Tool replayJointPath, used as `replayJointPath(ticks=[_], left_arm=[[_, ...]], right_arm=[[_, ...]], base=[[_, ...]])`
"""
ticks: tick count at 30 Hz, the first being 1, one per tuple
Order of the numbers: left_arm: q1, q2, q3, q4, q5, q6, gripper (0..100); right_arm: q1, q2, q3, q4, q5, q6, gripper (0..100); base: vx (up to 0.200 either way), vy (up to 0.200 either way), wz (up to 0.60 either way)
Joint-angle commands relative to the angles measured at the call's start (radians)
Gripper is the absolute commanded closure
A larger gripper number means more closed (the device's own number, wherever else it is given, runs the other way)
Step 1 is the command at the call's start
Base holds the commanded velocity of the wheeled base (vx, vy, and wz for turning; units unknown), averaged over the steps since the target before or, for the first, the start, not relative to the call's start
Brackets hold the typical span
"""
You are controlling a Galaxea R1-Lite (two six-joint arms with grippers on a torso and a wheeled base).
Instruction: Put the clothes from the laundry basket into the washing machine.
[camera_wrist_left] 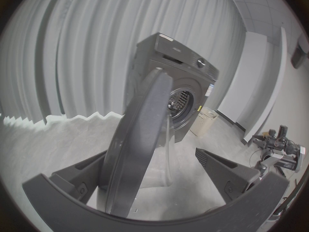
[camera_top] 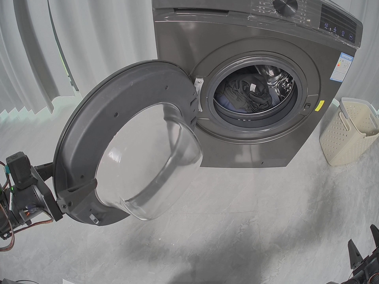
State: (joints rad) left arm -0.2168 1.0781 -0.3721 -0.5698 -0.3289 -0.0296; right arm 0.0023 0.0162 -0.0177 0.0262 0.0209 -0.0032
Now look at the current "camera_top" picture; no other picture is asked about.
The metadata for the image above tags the washing machine door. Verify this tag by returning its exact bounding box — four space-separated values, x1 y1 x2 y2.
52 59 205 227

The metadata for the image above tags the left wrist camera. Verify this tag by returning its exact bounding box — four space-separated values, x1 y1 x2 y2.
5 152 39 189

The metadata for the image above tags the cream laundry basket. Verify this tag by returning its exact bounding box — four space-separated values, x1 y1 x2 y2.
319 97 379 167

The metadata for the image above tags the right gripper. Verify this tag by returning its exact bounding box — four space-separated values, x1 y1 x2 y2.
341 224 379 284

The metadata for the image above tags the grey washing machine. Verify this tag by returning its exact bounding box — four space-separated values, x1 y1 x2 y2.
151 0 364 168

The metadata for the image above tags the white curtain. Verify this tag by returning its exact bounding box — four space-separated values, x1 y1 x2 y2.
46 0 158 92
0 0 79 115

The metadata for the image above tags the heap of dark clothes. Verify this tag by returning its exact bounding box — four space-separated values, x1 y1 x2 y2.
214 74 275 113

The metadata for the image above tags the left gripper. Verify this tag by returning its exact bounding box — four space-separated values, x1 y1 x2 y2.
11 162 98 222

